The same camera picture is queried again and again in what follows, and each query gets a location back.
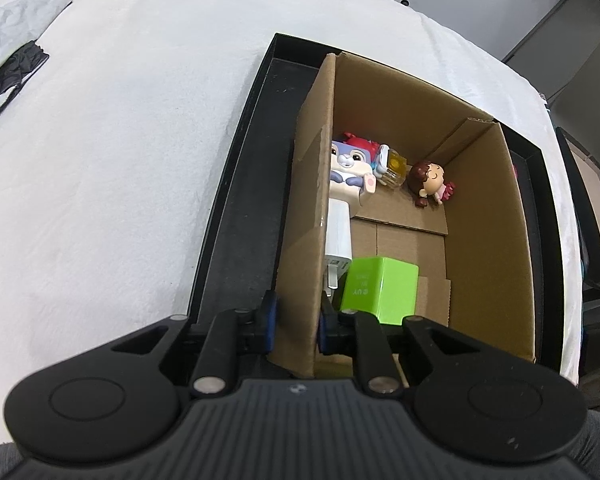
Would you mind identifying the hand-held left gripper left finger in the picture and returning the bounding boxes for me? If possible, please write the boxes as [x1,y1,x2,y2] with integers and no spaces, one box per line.
[111,290,281,396]

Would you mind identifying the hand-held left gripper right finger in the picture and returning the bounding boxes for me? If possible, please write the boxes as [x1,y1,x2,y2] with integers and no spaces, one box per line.
[317,305,487,396]

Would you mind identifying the green cube charger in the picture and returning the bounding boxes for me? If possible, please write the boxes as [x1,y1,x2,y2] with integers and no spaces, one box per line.
[340,256,420,325]

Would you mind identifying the white charger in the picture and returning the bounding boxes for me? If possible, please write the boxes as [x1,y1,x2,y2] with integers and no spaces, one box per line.
[324,199,354,291]

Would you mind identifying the black tray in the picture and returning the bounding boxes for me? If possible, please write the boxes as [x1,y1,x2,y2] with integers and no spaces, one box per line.
[187,32,578,386]

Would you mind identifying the brown cardboard box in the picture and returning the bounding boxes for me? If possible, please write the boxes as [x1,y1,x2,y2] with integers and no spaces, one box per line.
[267,52,538,378]

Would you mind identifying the purple rabbit figurine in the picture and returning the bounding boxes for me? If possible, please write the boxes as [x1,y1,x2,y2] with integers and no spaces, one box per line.
[328,140,379,208]

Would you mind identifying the brown-haired doll figurine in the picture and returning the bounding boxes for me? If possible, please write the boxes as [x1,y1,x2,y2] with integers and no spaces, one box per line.
[405,160,456,208]

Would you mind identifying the flat black cardboard box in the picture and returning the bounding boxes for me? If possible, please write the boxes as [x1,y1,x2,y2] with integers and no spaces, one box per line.
[555,127,600,281]

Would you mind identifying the red crab figurine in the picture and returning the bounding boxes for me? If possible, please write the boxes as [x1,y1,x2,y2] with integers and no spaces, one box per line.
[340,132,409,188]

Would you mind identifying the grey and black cloth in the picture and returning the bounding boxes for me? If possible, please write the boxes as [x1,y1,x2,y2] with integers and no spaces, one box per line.
[0,0,73,128]

